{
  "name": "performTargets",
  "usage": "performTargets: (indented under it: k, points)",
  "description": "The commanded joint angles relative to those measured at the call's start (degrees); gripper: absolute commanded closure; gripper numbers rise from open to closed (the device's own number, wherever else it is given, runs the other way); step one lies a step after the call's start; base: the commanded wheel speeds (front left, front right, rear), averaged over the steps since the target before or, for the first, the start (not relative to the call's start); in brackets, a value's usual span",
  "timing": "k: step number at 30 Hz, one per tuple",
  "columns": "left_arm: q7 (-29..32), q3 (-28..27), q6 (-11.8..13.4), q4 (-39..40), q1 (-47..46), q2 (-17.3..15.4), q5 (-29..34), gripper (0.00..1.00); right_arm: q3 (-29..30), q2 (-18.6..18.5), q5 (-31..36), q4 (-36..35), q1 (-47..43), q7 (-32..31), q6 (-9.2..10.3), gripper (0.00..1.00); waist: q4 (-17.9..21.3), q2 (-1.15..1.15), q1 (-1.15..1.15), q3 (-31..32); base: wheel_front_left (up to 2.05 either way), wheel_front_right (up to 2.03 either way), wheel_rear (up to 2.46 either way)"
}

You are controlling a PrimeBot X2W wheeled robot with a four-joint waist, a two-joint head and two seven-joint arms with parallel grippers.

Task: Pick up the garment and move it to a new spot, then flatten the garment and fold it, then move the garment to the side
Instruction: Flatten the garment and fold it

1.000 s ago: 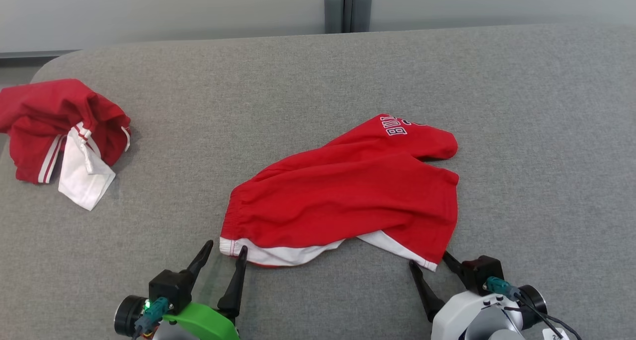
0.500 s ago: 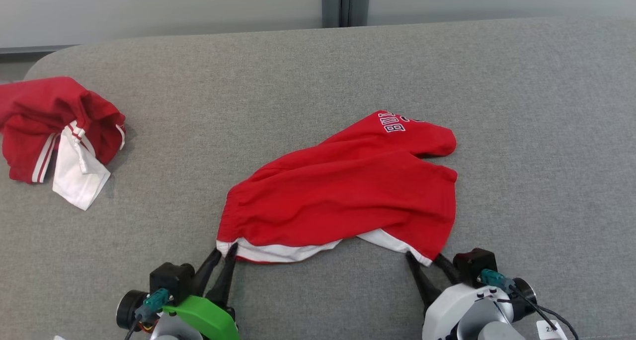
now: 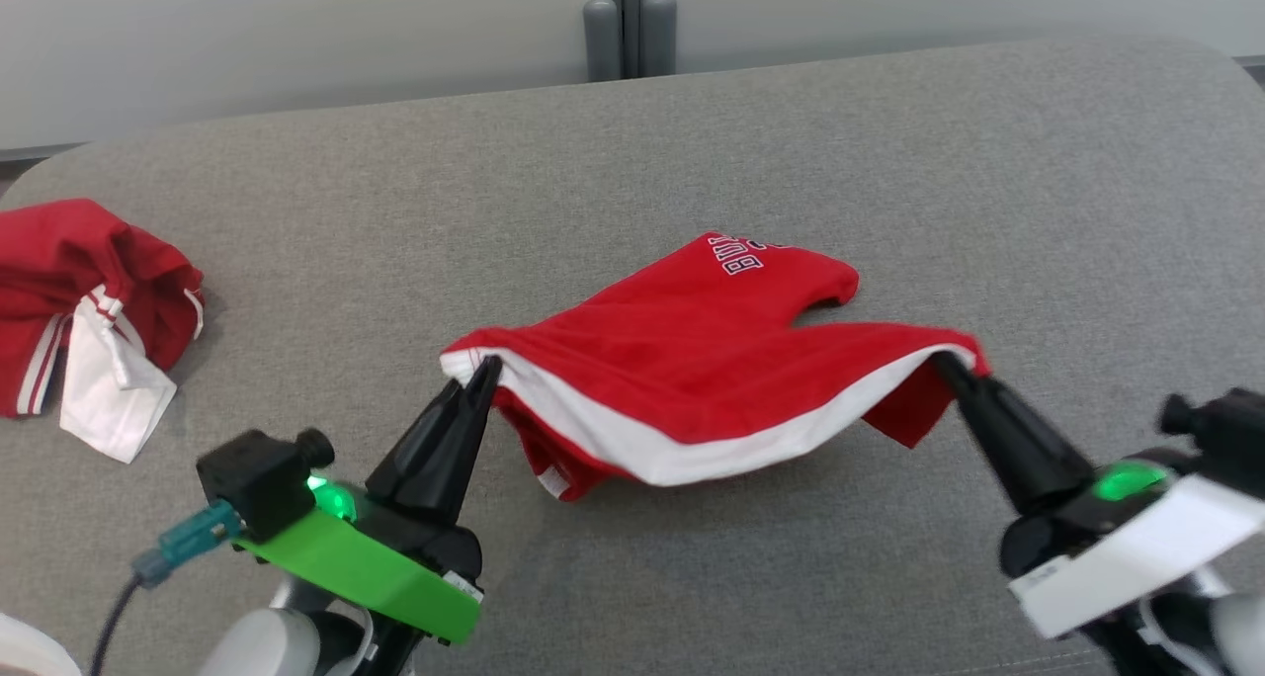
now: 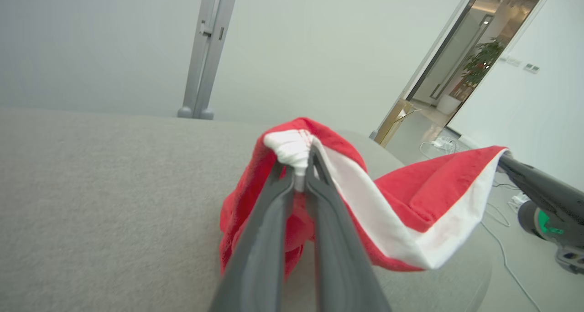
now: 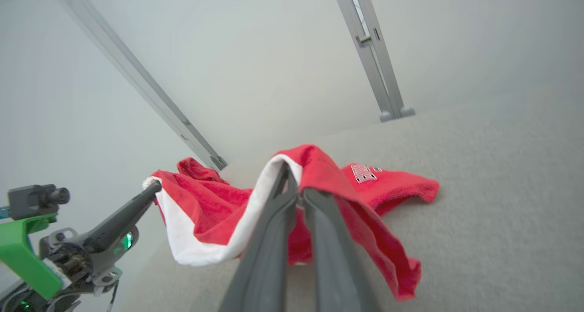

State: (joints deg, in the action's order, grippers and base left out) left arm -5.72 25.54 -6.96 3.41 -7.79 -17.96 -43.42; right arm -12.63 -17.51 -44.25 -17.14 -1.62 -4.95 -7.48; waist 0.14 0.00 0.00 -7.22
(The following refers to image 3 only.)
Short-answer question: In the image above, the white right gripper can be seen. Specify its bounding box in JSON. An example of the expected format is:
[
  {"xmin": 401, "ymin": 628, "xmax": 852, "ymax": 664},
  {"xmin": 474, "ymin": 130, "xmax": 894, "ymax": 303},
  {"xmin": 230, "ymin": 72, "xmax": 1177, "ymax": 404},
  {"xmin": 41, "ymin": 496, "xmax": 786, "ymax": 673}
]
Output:
[{"xmin": 933, "ymin": 351, "xmax": 1265, "ymax": 640}]

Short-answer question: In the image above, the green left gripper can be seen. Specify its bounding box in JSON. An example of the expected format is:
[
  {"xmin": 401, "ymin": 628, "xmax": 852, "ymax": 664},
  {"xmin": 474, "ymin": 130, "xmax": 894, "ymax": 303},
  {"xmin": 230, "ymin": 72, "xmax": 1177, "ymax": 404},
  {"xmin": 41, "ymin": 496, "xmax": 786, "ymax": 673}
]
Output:
[{"xmin": 235, "ymin": 356, "xmax": 504, "ymax": 647}]

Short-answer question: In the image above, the red jersey with white trim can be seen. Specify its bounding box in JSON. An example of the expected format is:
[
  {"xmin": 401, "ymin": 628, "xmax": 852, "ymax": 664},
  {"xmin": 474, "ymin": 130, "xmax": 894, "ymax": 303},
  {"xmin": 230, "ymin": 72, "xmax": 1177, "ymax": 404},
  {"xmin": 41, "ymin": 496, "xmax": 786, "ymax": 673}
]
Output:
[{"xmin": 440, "ymin": 231, "xmax": 991, "ymax": 502}]

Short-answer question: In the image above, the red shirt with white sleeves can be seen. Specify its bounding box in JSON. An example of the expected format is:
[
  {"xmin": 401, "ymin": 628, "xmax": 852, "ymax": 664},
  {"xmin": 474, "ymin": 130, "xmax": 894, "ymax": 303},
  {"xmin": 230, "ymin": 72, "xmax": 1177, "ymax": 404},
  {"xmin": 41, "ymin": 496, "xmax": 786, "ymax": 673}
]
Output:
[{"xmin": 0, "ymin": 199, "xmax": 206, "ymax": 465}]

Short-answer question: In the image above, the teal left camera connector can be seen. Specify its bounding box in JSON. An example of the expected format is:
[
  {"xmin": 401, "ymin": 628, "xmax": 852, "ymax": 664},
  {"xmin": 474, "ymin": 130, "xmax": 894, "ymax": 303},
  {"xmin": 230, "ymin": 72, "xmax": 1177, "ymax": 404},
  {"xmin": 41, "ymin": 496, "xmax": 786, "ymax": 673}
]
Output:
[{"xmin": 131, "ymin": 501, "xmax": 244, "ymax": 590}]

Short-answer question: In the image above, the black camera cable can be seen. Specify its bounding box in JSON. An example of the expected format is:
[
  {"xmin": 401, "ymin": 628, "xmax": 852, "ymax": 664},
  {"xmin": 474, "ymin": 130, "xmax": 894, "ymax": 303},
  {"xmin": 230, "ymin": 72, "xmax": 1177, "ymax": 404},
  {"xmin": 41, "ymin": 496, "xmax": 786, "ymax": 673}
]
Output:
[{"xmin": 89, "ymin": 572, "xmax": 149, "ymax": 676}]

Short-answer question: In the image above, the grey cylinder post foot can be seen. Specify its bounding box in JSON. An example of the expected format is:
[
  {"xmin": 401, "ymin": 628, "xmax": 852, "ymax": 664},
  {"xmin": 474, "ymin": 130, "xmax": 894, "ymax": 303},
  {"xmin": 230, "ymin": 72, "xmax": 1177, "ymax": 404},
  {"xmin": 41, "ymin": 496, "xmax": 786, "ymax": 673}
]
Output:
[
  {"xmin": 583, "ymin": 0, "xmax": 622, "ymax": 83},
  {"xmin": 640, "ymin": 0, "xmax": 678, "ymax": 77}
]

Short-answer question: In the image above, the grey partition post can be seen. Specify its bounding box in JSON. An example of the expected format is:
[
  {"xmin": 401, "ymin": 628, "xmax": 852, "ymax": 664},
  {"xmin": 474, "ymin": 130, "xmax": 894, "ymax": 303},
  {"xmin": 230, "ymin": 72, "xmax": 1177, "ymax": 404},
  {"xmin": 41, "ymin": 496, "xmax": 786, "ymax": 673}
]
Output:
[{"xmin": 589, "ymin": 0, "xmax": 656, "ymax": 79}]

